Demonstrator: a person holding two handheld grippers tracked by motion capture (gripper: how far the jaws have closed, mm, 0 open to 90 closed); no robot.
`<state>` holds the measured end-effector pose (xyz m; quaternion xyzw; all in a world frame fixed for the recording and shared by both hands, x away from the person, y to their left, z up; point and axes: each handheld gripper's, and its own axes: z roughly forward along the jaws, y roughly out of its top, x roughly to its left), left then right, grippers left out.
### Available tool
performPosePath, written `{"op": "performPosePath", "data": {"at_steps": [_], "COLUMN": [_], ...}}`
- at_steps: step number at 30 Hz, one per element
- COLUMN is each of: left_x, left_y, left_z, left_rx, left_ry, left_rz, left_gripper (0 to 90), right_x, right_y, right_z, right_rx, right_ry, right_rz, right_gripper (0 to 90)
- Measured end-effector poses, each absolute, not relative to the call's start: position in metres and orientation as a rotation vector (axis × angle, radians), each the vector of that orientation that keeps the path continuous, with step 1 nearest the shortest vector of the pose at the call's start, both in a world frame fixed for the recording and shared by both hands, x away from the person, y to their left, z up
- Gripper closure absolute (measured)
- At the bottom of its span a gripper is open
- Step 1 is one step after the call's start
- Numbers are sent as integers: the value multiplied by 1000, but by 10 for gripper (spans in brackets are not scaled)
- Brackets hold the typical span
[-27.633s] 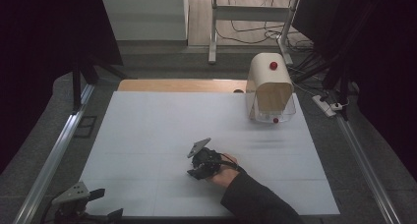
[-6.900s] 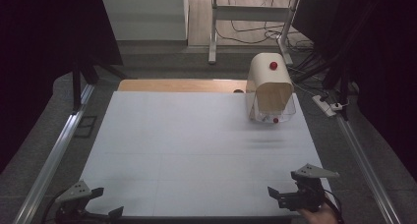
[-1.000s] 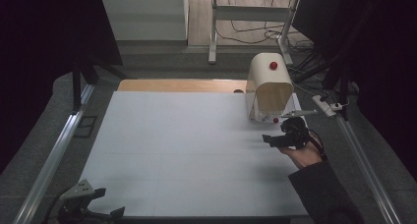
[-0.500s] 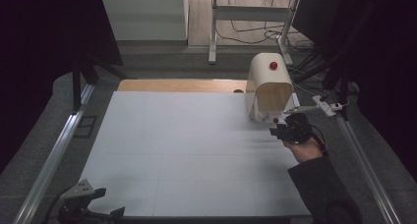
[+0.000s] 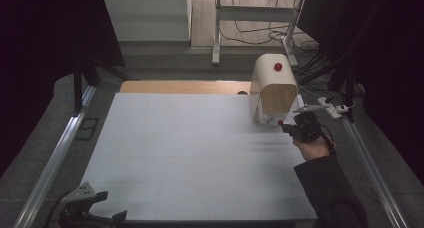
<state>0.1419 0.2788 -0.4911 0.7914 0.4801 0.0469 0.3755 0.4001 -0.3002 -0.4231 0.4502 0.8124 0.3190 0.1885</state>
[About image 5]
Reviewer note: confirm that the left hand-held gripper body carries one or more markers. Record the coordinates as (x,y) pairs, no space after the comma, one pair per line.
(78,196)

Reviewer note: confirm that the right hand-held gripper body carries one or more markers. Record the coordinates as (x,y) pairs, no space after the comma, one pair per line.
(306,128)

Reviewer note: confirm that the clear drawer with red knob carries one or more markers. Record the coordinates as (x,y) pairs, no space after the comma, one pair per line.
(276,103)

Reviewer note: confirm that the cream drawer cabinet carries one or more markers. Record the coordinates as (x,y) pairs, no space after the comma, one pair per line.
(266,69)

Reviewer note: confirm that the person's right hand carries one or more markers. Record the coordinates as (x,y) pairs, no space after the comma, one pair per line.
(313,149)

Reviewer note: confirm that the white power strip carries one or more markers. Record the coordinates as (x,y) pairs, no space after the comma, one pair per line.
(330,108)

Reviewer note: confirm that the black metal stand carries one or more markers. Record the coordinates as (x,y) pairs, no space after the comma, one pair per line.
(348,84)
(78,88)

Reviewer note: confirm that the black curtain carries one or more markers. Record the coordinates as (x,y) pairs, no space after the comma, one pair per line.
(390,54)
(40,54)

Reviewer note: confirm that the white cabinet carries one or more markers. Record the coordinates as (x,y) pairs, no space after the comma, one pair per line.
(146,18)

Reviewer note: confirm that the aluminium rail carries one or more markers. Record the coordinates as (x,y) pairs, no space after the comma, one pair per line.
(53,164)
(370,168)

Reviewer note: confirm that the white desk frame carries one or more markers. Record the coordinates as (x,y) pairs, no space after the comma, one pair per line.
(253,13)

